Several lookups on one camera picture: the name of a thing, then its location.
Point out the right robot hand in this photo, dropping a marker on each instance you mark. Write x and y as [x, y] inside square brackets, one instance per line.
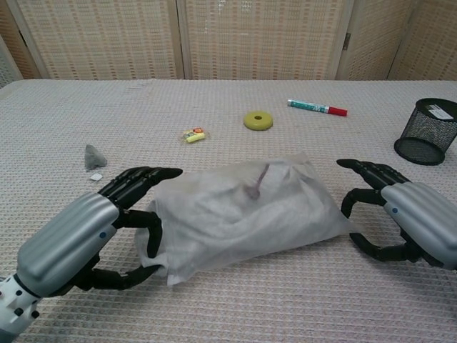
[410, 218]

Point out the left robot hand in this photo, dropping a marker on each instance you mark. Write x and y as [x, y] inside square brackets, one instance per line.
[71, 239]

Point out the translucent white plastic bag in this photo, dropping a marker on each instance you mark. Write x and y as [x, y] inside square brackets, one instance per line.
[250, 221]

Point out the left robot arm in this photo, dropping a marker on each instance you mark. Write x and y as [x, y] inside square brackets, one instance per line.
[14, 311]

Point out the small white square tag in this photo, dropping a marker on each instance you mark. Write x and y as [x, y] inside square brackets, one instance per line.
[96, 177]

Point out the grey pyramid tea bag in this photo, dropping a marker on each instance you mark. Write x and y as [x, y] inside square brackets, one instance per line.
[93, 157]

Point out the black mesh pen holder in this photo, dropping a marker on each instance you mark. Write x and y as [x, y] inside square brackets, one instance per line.
[425, 132]

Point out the white label card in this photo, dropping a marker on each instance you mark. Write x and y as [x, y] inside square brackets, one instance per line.
[440, 113]

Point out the whiteboard marker with red cap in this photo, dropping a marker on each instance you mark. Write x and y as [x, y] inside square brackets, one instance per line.
[314, 107]

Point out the small yellow candy packet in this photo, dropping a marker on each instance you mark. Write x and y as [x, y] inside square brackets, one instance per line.
[194, 136]

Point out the woven folding screen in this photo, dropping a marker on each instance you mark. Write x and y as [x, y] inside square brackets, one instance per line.
[228, 39]

